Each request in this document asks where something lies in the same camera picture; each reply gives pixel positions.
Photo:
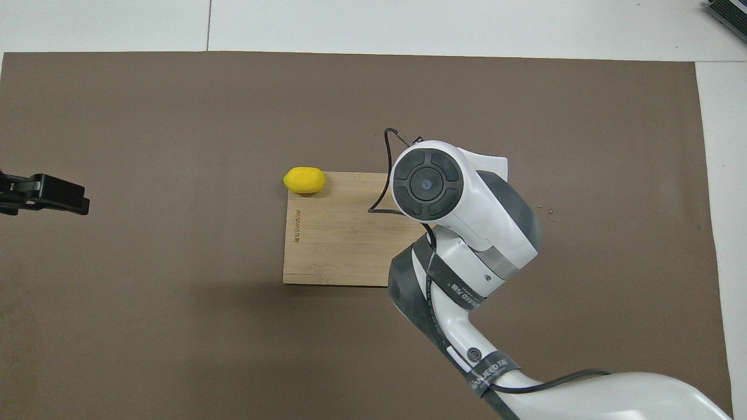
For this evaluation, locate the wooden cutting board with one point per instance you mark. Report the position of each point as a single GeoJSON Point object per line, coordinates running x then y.
{"type": "Point", "coordinates": [332, 245]}

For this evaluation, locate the brown table mat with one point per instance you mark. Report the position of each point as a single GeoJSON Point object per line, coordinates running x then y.
{"type": "Point", "coordinates": [175, 321]}

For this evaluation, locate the yellow lemon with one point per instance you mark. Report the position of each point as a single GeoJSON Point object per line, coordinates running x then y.
{"type": "Point", "coordinates": [303, 179]}

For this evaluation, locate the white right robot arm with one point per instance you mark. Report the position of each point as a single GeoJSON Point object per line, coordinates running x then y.
{"type": "Point", "coordinates": [484, 198]}

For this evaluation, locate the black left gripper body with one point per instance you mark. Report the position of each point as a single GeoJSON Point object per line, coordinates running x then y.
{"type": "Point", "coordinates": [17, 192]}

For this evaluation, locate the grey ribbed device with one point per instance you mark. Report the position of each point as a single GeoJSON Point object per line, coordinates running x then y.
{"type": "Point", "coordinates": [732, 13]}

